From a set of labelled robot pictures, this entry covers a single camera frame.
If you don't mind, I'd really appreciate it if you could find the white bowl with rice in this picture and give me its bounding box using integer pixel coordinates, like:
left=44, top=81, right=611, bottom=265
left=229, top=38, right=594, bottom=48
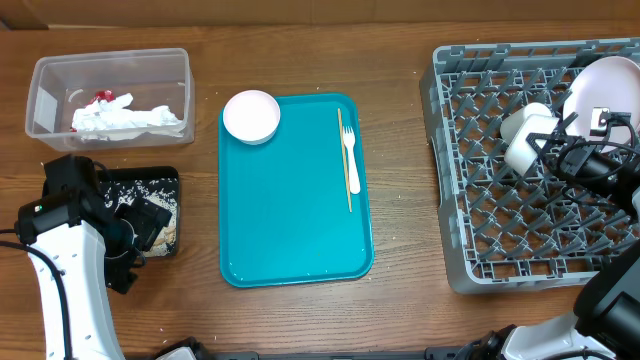
left=504, top=115, right=559, bottom=176

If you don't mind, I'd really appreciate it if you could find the white plastic fork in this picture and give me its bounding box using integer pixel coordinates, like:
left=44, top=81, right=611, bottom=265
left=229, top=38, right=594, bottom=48
left=343, top=126, right=361, bottom=194

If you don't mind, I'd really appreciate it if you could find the grey dishwasher rack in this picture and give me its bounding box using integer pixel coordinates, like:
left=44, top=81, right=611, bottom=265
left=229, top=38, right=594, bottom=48
left=420, top=38, right=639, bottom=294

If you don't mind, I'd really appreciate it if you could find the white napkin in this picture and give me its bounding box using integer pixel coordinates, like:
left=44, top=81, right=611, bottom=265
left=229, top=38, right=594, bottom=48
left=78, top=93, right=187, bottom=141

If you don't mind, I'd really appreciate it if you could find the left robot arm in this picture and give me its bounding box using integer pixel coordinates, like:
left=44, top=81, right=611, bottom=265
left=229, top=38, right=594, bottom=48
left=15, top=155, right=171, bottom=359

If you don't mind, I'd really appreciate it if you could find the peanuts pile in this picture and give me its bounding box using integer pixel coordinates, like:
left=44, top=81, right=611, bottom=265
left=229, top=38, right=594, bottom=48
left=152, top=225, right=176, bottom=248

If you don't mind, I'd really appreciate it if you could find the teal serving tray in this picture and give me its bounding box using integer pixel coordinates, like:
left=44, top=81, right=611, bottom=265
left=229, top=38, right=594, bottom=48
left=218, top=93, right=374, bottom=288

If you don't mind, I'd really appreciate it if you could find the white bowl with peanuts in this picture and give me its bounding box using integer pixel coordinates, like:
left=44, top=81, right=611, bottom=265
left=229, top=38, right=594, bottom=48
left=222, top=90, right=281, bottom=145

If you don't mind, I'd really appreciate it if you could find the wooden chopstick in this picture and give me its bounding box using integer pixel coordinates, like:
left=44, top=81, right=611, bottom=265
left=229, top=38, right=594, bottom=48
left=337, top=108, right=352, bottom=213

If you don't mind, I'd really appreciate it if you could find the cardboard backdrop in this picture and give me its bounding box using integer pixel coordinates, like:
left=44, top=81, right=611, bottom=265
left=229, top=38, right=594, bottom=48
left=1, top=0, right=639, bottom=30

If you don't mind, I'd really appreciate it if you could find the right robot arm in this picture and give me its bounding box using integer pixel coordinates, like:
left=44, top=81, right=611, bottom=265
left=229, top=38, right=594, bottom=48
left=498, top=133, right=639, bottom=359

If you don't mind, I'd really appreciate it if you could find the white round plate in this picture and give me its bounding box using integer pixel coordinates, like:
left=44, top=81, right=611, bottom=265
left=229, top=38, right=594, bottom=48
left=562, top=56, right=639, bottom=141

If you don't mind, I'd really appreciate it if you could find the clear plastic bin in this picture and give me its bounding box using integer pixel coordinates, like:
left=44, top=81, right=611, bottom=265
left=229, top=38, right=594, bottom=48
left=25, top=48, right=195, bottom=152

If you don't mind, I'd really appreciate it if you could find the red snack wrapper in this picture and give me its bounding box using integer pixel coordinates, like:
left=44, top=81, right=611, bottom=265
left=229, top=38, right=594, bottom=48
left=70, top=90, right=115, bottom=132

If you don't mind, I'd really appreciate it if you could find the white upturned cup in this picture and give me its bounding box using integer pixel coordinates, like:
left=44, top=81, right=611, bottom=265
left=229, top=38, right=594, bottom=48
left=500, top=102, right=552, bottom=145

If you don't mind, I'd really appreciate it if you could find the spilled rice pile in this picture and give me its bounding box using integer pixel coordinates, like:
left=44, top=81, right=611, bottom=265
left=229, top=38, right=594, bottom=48
left=100, top=178, right=180, bottom=257

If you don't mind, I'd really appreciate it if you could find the black waste tray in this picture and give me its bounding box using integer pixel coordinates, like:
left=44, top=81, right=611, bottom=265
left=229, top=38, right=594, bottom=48
left=97, top=166, right=180, bottom=258

